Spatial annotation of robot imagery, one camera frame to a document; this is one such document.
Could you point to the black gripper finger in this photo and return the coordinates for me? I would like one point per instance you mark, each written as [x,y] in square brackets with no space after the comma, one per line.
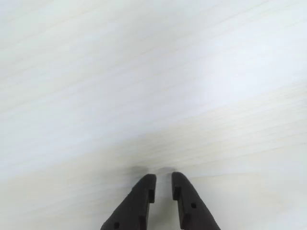
[134,206]
[192,210]

